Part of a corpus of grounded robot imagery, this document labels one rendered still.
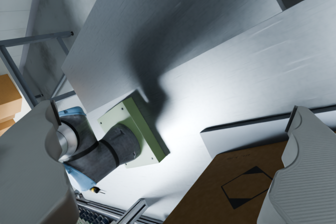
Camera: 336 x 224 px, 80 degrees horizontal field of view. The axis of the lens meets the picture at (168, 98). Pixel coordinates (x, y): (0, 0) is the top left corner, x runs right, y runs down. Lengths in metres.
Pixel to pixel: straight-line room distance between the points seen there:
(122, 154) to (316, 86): 0.57
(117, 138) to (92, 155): 0.10
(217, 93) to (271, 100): 0.12
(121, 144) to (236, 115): 0.40
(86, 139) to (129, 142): 0.15
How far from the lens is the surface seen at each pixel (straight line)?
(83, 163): 0.68
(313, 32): 0.43
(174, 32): 0.53
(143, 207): 1.08
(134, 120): 0.71
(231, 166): 0.48
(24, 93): 2.21
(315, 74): 0.44
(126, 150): 0.73
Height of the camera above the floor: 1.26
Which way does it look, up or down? 44 degrees down
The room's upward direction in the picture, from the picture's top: 121 degrees counter-clockwise
